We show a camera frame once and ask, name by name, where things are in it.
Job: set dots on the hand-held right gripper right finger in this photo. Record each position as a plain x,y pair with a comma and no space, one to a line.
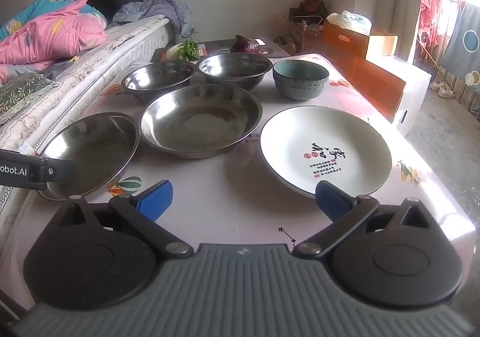
332,198

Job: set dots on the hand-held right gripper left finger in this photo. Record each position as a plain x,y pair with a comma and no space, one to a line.
155,198

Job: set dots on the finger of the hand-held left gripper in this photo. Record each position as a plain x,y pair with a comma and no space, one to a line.
60,171

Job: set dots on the shallow steel plate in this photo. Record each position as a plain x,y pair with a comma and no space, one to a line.
90,153

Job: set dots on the white ceramic plate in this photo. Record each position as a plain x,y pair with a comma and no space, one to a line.
322,142

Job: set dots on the large steel basin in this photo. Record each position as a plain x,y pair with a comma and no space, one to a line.
198,119

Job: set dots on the teal ceramic bowl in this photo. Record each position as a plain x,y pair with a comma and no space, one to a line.
300,83

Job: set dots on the small steel bowl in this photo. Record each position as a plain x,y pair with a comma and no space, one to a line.
157,78

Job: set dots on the wide steel bowl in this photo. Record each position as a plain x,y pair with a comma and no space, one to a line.
234,67

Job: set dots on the printed pink tablecloth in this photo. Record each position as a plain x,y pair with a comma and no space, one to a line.
225,187

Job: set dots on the green patterned pillow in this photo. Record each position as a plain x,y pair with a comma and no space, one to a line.
22,91

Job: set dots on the white quilted mattress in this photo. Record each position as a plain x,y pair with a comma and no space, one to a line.
112,59

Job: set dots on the large white orange carton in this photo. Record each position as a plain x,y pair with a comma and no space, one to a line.
375,82

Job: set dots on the white appliance box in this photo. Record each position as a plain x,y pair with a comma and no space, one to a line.
416,97

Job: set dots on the pink and blue quilt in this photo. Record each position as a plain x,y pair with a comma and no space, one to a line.
48,33

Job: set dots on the napa cabbage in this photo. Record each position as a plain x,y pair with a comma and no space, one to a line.
185,50

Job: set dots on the white shoe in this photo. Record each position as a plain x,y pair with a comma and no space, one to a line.
438,85
448,93

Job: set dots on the orange cardboard box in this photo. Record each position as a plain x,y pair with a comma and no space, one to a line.
348,42

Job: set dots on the flat printed box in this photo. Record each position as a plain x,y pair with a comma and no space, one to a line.
217,45

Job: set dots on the open brown cardboard box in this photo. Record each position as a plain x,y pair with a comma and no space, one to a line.
298,35

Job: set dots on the red cabbage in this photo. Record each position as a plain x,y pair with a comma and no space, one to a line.
243,45

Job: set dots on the white plastic bag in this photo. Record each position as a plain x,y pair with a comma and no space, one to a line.
350,22

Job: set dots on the grey-blue crumpled clothes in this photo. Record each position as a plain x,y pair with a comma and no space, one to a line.
157,7

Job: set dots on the dark brown bag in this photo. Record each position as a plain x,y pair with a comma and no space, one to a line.
313,7

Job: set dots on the blue cloth with circles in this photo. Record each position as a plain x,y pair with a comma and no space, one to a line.
461,44

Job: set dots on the red floral cloth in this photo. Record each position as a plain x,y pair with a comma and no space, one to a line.
427,14

